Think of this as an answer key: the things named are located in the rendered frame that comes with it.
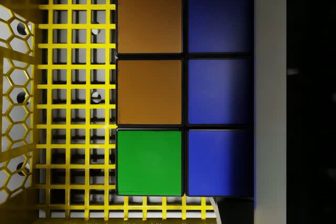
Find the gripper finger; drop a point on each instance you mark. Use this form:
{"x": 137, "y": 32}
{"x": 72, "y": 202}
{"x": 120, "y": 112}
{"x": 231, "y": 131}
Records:
{"x": 236, "y": 211}

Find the puzzle cube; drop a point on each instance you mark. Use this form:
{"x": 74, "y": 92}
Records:
{"x": 149, "y": 90}

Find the yellow basket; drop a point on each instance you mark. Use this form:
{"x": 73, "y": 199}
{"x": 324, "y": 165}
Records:
{"x": 68, "y": 103}

